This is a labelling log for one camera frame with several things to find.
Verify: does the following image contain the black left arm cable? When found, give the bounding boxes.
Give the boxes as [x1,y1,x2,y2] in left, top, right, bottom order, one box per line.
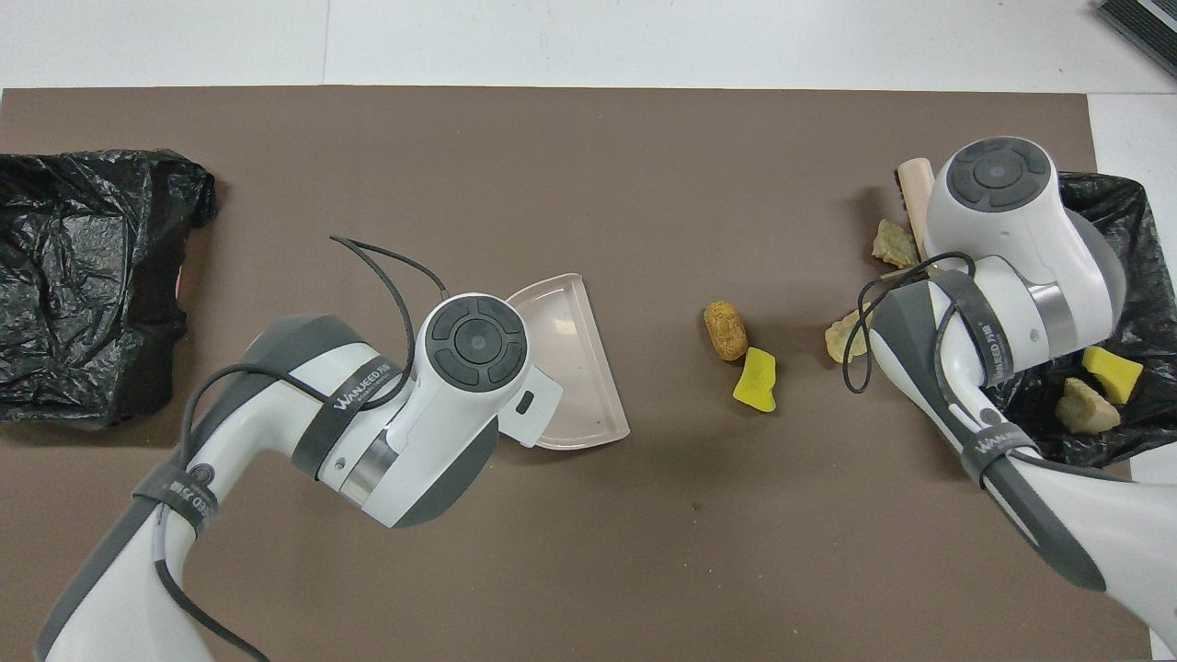
[152,234,449,662]

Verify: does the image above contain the dark ribbed panel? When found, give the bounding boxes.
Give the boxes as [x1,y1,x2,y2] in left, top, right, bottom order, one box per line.
[1096,0,1177,79]

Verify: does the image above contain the beige hand brush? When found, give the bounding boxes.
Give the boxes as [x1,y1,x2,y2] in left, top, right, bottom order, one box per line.
[897,158,937,268]

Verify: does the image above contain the oval pale food chunk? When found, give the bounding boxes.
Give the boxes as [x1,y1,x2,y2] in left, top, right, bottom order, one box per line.
[872,218,920,269]

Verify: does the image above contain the brown cracked bread roll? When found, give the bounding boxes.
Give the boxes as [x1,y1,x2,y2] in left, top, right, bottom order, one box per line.
[703,301,748,361]

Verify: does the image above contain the striped orange bread piece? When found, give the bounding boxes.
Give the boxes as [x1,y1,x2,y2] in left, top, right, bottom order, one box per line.
[1053,377,1121,436]

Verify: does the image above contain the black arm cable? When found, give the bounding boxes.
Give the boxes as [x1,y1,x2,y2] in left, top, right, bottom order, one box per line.
[152,234,449,662]
[841,250,977,396]

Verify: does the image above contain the beige plastic dustpan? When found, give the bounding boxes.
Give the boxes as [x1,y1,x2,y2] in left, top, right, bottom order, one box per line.
[504,272,632,451]

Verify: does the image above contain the bin with black trash bag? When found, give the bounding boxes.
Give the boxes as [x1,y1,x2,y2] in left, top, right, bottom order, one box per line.
[988,171,1177,470]
[0,149,219,431]

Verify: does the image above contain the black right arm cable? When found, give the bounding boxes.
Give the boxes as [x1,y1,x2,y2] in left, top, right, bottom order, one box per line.
[841,250,977,396]

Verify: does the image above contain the angular pale food chunk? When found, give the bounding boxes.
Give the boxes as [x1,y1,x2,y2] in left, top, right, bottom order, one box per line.
[825,303,874,364]

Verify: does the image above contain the brown table mat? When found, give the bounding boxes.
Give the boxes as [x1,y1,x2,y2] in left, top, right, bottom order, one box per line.
[0,86,1152,662]

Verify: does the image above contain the small curved yellow sponge piece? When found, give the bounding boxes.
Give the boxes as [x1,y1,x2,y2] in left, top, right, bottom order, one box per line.
[1080,345,1144,405]

